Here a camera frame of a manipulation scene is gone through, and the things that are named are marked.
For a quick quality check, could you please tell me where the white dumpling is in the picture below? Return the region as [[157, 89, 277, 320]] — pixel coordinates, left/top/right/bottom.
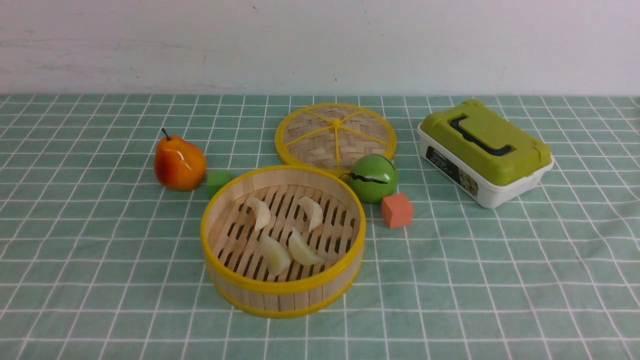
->
[[245, 196, 271, 231], [298, 196, 324, 232]]

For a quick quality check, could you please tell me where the pale green dumpling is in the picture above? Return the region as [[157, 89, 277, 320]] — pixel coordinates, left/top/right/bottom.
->
[[288, 227, 325, 266], [258, 234, 291, 276]]

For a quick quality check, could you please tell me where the woven bamboo steamer lid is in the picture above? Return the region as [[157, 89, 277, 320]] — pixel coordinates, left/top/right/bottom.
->
[[274, 103, 398, 176]]

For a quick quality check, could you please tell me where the bamboo steamer tray yellow rim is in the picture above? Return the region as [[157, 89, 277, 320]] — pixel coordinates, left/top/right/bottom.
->
[[200, 165, 366, 319]]

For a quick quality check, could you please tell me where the green toy apple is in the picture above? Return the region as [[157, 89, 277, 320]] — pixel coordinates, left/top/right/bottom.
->
[[344, 154, 399, 204]]

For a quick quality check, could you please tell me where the orange foam cube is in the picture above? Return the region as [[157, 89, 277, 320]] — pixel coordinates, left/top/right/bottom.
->
[[381, 193, 414, 229]]

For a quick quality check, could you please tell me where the green foam cube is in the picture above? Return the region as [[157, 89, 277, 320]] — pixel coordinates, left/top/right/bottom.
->
[[206, 170, 234, 199]]

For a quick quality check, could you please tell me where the orange red toy pear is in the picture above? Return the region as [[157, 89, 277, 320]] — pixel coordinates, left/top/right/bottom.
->
[[153, 128, 207, 192]]

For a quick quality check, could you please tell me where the green lidded white box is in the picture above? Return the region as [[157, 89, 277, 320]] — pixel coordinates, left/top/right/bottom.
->
[[416, 99, 554, 208]]

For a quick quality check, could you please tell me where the green checkered tablecloth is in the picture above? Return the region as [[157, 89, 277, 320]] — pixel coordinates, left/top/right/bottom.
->
[[0, 94, 640, 360]]

